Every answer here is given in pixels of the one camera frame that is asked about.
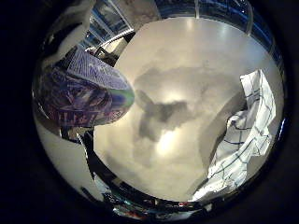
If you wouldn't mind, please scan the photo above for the white checked cloth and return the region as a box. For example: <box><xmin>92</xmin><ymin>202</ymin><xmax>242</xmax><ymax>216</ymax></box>
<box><xmin>190</xmin><ymin>68</ymin><xmax>278</xmax><ymax>203</ymax></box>

